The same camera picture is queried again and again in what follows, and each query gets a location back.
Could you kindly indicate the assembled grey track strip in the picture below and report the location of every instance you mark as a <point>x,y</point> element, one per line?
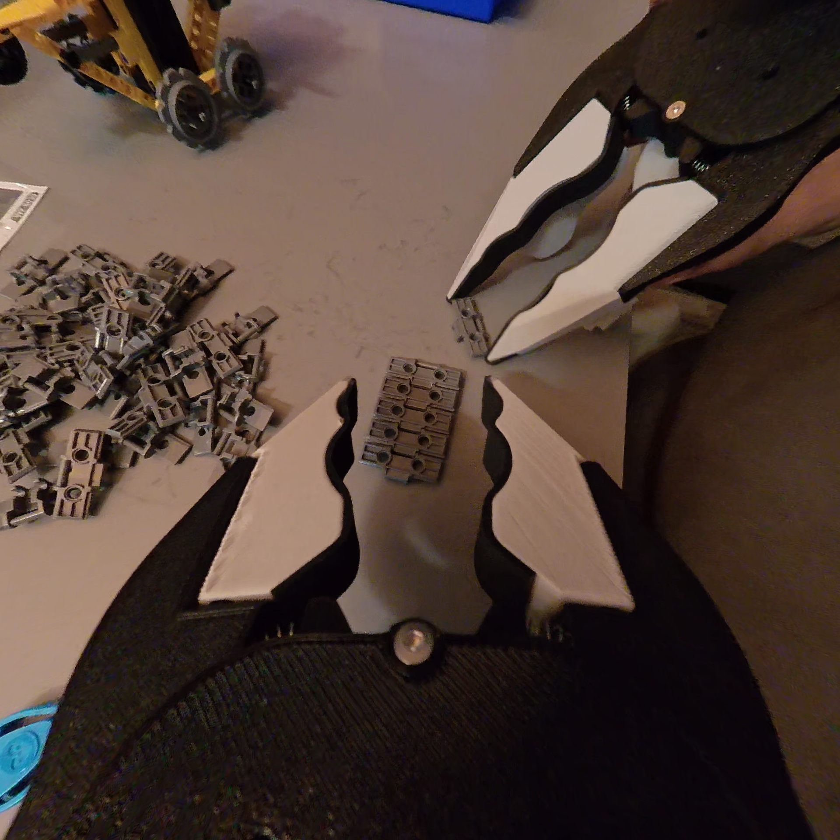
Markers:
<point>413,420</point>

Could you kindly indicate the blue plastic bin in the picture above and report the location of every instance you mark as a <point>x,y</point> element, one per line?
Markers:
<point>446,8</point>

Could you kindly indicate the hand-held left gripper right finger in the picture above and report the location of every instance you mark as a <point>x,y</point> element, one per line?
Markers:
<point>558,525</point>

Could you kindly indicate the single grey track link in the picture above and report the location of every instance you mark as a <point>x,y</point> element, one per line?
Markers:
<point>471,325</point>

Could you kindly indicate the yellow black toy brick vehicle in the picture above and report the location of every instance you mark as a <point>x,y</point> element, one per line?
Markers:
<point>190,105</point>

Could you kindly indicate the yellow grey sticker sheet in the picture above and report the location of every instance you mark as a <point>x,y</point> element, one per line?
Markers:
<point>16,210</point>

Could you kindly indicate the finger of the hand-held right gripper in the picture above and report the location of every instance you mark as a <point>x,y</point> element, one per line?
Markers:
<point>623,262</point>
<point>544,177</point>

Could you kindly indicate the pile of grey track links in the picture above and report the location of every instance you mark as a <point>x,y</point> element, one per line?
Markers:
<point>131,354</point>

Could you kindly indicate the light blue plastic tool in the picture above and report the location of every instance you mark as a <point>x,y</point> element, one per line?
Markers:
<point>23,754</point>

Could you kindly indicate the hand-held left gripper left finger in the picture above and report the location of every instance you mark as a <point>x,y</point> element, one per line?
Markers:
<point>289,525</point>

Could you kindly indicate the person's right hand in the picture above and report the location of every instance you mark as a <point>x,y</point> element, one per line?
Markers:
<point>807,210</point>

